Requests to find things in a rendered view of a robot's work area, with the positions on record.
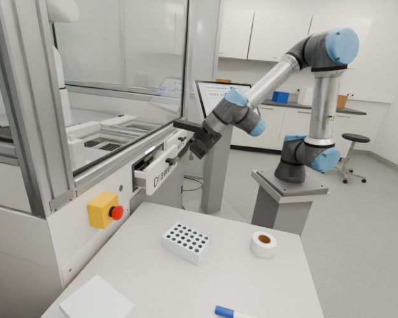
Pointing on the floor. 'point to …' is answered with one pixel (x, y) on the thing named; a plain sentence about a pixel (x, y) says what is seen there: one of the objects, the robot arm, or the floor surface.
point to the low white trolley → (244, 292)
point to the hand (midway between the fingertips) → (175, 159)
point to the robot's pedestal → (281, 208)
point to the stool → (350, 156)
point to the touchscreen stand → (215, 182)
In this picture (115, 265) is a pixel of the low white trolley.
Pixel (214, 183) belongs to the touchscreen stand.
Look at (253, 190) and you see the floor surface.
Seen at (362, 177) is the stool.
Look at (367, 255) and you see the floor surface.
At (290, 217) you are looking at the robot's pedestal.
